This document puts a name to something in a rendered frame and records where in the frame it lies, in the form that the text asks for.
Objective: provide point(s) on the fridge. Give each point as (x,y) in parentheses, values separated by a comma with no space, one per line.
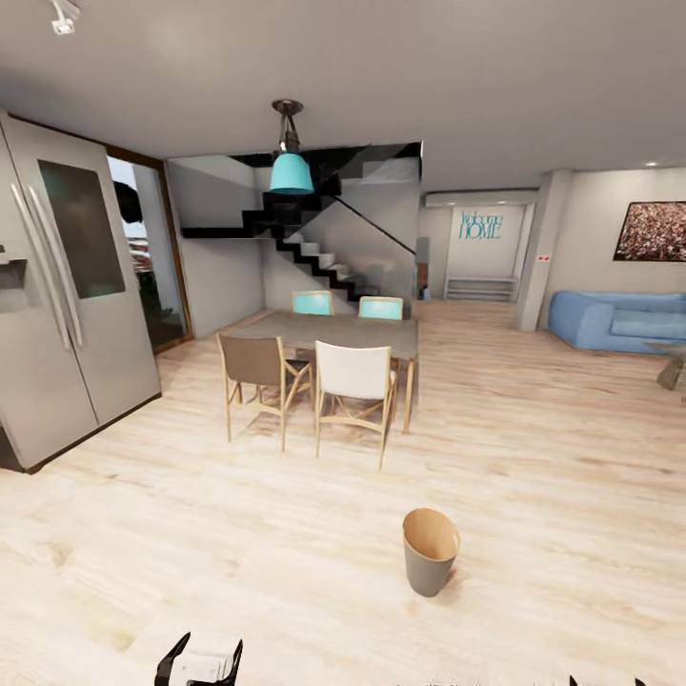
(75,356)

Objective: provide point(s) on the fixed window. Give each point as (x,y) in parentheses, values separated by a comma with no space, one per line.
(143,199)

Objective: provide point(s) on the trash can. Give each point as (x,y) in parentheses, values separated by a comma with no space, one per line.
(431,543)

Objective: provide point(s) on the standing mirror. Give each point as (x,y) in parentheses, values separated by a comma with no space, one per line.
(422,268)

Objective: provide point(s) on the room light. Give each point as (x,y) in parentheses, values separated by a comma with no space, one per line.
(290,173)

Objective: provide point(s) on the picture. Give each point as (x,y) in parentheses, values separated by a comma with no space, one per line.
(653,231)

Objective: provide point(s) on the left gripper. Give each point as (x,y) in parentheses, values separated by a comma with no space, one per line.
(165,666)

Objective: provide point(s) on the sofa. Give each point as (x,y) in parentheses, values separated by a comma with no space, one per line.
(619,323)

